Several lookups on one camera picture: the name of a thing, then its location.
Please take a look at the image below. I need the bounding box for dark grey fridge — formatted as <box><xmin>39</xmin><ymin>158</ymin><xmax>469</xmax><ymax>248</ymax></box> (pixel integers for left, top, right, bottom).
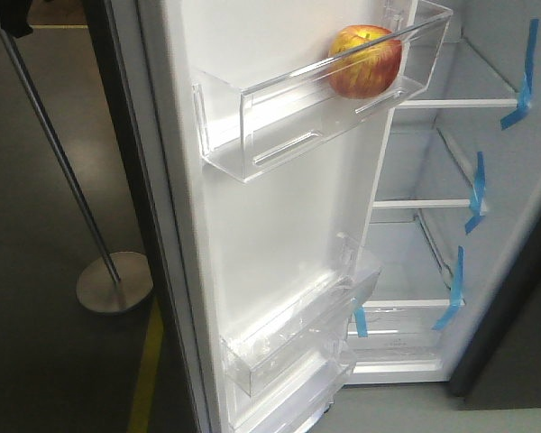
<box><xmin>349</xmin><ymin>1</ymin><xmax>541</xmax><ymax>395</ymax></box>

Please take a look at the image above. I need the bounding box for clear door bin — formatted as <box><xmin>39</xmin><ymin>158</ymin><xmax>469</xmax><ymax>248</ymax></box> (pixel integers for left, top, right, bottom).
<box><xmin>221</xmin><ymin>234</ymin><xmax>382</xmax><ymax>397</ymax></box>
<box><xmin>183</xmin><ymin>1</ymin><xmax>453</xmax><ymax>182</ymax></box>

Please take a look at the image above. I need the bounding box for silver sign stand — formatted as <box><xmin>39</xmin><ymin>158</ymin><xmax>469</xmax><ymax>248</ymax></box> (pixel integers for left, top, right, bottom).
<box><xmin>0</xmin><ymin>29</ymin><xmax>153</xmax><ymax>315</ymax></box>

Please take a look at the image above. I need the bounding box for blue tape strip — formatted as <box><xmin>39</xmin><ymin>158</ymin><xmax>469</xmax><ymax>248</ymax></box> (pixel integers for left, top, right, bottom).
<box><xmin>500</xmin><ymin>18</ymin><xmax>540</xmax><ymax>131</ymax></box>

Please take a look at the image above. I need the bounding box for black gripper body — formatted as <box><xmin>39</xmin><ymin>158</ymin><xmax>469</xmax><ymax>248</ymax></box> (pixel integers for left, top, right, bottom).
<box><xmin>0</xmin><ymin>0</ymin><xmax>33</xmax><ymax>38</ymax></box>

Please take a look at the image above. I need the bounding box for clear lower door bin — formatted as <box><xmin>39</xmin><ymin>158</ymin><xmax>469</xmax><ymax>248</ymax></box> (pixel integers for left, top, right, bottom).
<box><xmin>221</xmin><ymin>234</ymin><xmax>382</xmax><ymax>397</ymax></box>

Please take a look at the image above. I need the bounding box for red yellow apple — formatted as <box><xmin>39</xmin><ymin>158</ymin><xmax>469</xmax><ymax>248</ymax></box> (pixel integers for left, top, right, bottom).
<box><xmin>328</xmin><ymin>24</ymin><xmax>402</xmax><ymax>99</ymax></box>

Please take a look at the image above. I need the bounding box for white fridge door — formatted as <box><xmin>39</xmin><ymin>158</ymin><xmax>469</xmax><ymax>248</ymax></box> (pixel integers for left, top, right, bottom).
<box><xmin>87</xmin><ymin>0</ymin><xmax>452</xmax><ymax>433</ymax></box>

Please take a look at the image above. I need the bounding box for clear upper door bin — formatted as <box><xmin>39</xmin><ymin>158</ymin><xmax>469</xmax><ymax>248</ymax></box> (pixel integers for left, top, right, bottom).
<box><xmin>183</xmin><ymin>1</ymin><xmax>453</xmax><ymax>182</ymax></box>

